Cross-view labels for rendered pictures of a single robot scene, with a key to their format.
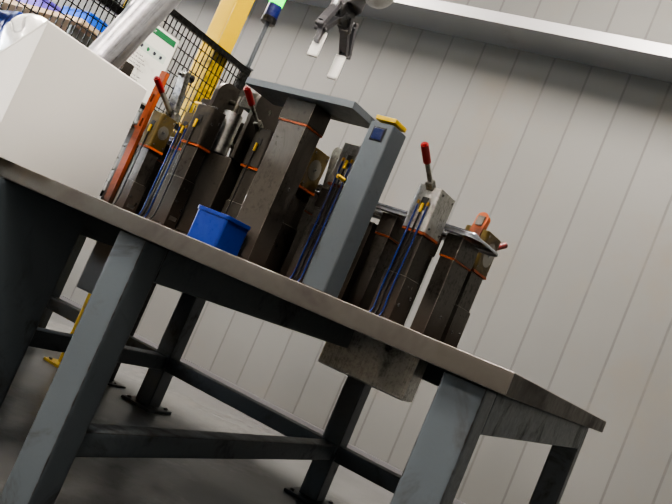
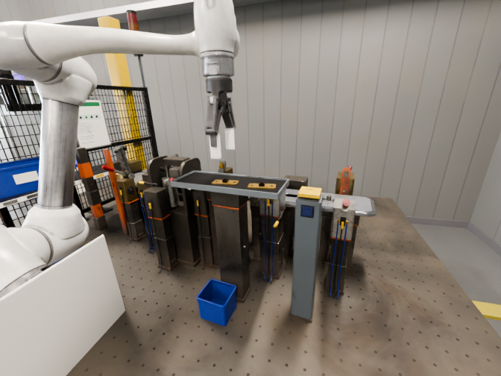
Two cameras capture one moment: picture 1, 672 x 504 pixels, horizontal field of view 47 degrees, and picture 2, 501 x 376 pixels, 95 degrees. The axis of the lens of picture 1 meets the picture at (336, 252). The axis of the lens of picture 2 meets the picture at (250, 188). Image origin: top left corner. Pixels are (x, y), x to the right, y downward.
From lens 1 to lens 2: 1.53 m
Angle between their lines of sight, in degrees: 27
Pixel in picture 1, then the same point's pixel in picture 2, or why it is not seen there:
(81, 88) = (47, 306)
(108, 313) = not seen: outside the picture
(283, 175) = (239, 246)
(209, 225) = (212, 311)
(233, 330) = not seen: hidden behind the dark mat
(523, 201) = (293, 84)
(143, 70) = (92, 130)
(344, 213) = (303, 271)
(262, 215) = (238, 272)
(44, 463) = not seen: outside the picture
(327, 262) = (305, 302)
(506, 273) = (297, 119)
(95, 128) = (86, 299)
